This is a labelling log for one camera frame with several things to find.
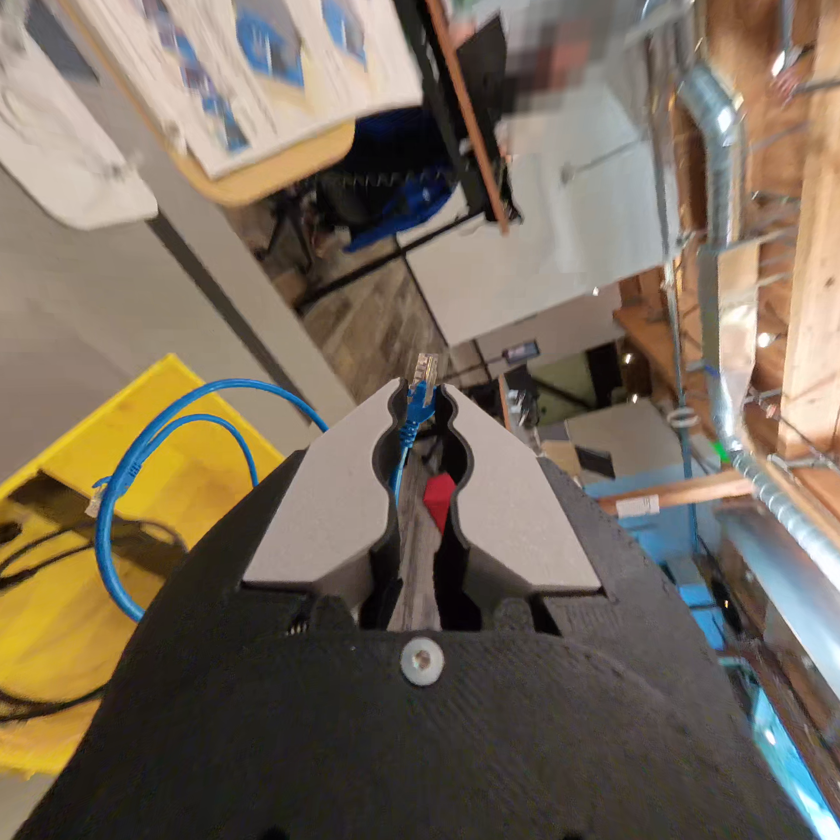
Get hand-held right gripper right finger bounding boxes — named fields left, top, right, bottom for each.
left=438, top=384, right=603, bottom=605

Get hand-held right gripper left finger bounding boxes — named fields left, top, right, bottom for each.
left=241, top=378, right=404, bottom=627

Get yellow plastic bin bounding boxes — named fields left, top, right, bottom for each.
left=0, top=354, right=287, bottom=781

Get blue ethernet cable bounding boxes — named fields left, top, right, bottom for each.
left=85, top=353, right=441, bottom=624

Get black ethernet cable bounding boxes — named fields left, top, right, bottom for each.
left=0, top=518, right=191, bottom=724

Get red plastic bin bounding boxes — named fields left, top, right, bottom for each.
left=422, top=471, right=458, bottom=534

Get black metal stand legs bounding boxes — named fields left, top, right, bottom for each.
left=292, top=210, right=490, bottom=315

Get black bin divider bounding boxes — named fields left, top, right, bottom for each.
left=8, top=471, right=190, bottom=580

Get wooden instruction board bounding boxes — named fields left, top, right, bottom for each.
left=56, top=0, right=358, bottom=209

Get printed instruction sheet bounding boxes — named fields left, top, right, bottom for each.
left=69, top=0, right=426, bottom=179

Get silver bent ventilation duct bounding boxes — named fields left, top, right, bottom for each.
left=675, top=61, right=840, bottom=581

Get brown wooden frame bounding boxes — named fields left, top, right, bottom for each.
left=394, top=0, right=524, bottom=235

